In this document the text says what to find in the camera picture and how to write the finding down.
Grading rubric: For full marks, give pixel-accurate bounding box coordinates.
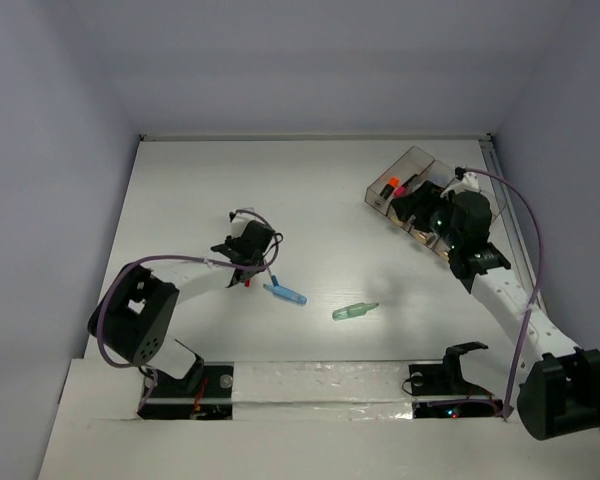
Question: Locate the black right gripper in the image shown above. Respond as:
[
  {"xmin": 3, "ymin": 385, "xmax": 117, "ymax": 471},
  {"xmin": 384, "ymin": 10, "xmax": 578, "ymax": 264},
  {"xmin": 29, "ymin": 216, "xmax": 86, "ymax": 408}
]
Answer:
[{"xmin": 390, "ymin": 180, "xmax": 462, "ymax": 249}]

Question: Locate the pink highlighter marker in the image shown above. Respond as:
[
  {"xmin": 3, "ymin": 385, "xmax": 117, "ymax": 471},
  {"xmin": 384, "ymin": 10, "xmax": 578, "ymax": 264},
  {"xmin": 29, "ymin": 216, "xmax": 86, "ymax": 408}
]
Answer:
[{"xmin": 393, "ymin": 174, "xmax": 419, "ymax": 198}]

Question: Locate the orange highlighter marker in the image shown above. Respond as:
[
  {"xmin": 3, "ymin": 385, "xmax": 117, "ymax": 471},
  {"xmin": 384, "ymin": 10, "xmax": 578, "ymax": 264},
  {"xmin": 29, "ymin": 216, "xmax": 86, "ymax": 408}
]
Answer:
[{"xmin": 380, "ymin": 177, "xmax": 400, "ymax": 200}]

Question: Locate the blue utility knife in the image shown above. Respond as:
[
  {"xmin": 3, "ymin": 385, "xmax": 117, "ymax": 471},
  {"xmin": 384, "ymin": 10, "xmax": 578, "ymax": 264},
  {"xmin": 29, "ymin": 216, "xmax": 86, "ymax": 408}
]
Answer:
[{"xmin": 263, "ymin": 284, "xmax": 307, "ymax": 306}]

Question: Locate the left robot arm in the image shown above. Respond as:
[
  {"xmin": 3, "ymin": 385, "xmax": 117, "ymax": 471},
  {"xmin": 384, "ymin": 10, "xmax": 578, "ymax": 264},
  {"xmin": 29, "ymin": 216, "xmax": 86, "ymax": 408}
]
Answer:
[{"xmin": 87, "ymin": 217, "xmax": 278, "ymax": 395}]

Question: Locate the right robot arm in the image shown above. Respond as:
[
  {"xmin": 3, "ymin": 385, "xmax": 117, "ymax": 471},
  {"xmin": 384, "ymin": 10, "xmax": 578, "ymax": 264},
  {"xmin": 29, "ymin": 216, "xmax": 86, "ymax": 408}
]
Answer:
[{"xmin": 388, "ymin": 181, "xmax": 600, "ymax": 440}]

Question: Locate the clear four-compartment organizer tray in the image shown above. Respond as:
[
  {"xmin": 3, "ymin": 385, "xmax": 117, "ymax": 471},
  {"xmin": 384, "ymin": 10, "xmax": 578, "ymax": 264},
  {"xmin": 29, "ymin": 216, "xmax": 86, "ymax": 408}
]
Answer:
[{"xmin": 365, "ymin": 147, "xmax": 502, "ymax": 259}]

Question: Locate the green utility knife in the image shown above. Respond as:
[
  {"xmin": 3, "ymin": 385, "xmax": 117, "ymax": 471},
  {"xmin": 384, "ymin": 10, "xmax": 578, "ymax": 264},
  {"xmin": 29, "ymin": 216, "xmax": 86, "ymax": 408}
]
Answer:
[{"xmin": 332, "ymin": 302, "xmax": 379, "ymax": 321}]

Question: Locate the white front board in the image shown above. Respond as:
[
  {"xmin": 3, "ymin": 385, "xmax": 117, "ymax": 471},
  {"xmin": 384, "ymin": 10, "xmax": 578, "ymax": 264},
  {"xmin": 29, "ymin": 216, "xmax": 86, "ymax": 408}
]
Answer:
[{"xmin": 40, "ymin": 359, "xmax": 600, "ymax": 479}]

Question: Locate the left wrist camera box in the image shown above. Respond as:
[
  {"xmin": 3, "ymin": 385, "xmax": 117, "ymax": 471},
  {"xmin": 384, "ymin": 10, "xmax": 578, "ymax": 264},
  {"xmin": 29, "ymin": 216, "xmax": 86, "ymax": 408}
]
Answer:
[{"xmin": 229, "ymin": 207, "xmax": 257, "ymax": 238}]

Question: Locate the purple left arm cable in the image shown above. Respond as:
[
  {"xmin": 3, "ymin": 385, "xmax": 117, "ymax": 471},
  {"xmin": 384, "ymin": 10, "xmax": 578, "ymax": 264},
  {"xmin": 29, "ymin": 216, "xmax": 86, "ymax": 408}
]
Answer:
[{"xmin": 97, "ymin": 209, "xmax": 285, "ymax": 406}]

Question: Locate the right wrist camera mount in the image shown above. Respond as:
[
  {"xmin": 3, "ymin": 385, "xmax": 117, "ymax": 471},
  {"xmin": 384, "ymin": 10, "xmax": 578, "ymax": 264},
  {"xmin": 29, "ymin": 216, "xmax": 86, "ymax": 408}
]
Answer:
[{"xmin": 452, "ymin": 167, "xmax": 481, "ymax": 193}]

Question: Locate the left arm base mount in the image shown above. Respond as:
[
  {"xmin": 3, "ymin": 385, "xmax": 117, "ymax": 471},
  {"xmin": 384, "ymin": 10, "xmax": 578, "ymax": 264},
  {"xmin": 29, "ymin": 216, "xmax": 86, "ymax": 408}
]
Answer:
[{"xmin": 138, "ymin": 363, "xmax": 234, "ymax": 420}]

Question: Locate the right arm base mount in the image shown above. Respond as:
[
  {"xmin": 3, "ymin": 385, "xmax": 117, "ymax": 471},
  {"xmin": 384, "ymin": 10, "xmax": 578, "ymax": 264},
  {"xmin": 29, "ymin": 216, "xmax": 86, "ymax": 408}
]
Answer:
[{"xmin": 401, "ymin": 342, "xmax": 503, "ymax": 419}]

